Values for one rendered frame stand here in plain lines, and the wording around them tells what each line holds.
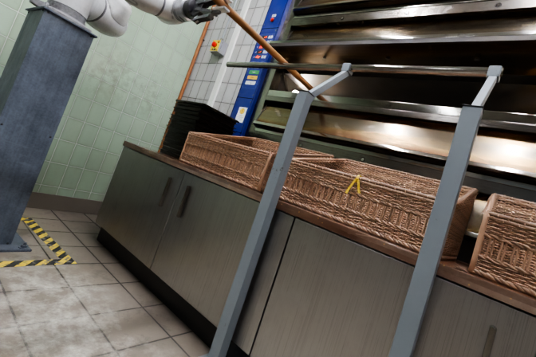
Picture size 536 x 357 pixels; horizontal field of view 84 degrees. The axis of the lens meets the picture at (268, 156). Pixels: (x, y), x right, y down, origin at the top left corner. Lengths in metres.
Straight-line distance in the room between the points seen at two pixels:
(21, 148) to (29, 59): 0.37
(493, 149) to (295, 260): 0.89
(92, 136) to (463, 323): 2.17
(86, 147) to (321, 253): 1.81
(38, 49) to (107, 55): 0.82
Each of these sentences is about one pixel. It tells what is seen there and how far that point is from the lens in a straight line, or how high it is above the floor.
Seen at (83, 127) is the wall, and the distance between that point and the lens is 2.32.
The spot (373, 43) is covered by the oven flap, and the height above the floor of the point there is 1.40.
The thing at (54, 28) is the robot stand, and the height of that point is 0.94.
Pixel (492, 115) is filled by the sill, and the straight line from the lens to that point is 1.49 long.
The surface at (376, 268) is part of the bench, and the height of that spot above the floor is 0.51.
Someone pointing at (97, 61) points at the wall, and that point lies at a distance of 2.33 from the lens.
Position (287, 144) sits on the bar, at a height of 0.76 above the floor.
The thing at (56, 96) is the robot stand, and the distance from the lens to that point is 1.62.
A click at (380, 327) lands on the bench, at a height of 0.38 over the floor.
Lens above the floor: 0.63
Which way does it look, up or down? 4 degrees up
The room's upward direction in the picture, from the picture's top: 19 degrees clockwise
